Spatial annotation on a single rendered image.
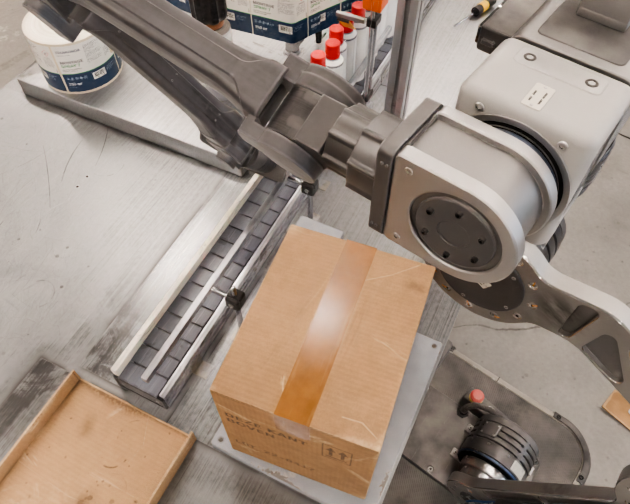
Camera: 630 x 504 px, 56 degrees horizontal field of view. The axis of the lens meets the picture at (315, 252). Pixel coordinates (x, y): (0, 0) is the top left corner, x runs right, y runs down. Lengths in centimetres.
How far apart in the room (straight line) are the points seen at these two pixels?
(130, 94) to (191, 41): 95
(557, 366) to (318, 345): 147
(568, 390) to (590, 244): 64
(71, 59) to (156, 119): 24
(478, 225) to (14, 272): 107
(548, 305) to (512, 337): 132
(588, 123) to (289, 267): 50
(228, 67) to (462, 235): 30
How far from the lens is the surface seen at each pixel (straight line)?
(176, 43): 67
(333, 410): 80
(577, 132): 55
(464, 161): 53
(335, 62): 136
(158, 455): 111
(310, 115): 60
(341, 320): 85
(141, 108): 156
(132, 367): 113
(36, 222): 146
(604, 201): 271
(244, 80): 64
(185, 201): 139
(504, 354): 216
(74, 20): 86
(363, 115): 58
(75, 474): 114
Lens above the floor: 187
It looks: 55 degrees down
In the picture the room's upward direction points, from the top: straight up
